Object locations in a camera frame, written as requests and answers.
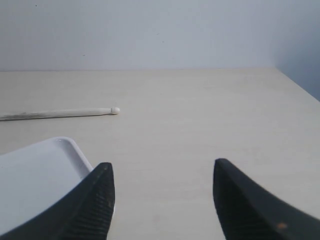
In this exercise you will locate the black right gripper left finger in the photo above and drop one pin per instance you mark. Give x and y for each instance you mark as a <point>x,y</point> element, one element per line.
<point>85,213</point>

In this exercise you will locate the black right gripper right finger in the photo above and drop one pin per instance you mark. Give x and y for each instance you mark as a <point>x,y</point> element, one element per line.
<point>247,211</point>

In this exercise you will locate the white drumstick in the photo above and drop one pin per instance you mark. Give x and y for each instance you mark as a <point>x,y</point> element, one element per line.
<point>66,113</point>

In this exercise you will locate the white plastic tray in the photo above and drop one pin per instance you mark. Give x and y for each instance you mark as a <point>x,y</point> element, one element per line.
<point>34,178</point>

